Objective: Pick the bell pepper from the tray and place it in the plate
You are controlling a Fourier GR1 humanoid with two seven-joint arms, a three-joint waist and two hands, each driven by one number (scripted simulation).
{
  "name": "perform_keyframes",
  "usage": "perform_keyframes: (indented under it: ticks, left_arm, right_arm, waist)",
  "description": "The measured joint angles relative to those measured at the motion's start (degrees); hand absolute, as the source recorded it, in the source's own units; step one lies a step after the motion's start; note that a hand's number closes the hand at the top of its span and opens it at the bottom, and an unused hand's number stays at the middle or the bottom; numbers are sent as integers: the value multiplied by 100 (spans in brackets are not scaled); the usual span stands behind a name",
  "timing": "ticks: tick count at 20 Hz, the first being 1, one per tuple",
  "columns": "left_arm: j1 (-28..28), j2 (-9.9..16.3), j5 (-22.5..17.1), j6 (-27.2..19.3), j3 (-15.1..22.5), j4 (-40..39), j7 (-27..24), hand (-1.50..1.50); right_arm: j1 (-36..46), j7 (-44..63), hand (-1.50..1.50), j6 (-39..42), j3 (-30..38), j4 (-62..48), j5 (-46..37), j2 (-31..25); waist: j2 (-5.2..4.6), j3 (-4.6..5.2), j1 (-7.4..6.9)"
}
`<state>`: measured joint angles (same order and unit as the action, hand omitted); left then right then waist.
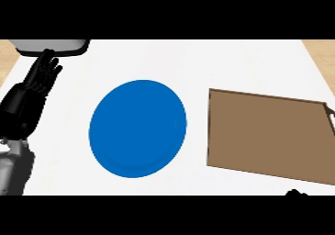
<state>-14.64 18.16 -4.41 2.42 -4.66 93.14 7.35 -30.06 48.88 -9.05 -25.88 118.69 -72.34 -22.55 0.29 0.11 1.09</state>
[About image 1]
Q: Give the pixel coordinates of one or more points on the brown tray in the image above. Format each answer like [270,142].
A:
[269,137]

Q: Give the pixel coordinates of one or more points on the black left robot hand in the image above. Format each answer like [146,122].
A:
[26,98]

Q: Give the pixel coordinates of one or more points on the blue plate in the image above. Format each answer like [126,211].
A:
[138,128]

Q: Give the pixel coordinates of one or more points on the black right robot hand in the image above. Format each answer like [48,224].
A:
[295,193]

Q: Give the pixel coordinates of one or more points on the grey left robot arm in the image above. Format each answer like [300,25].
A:
[6,171]

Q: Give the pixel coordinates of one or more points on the pale grey appliance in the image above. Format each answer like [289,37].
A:
[49,46]

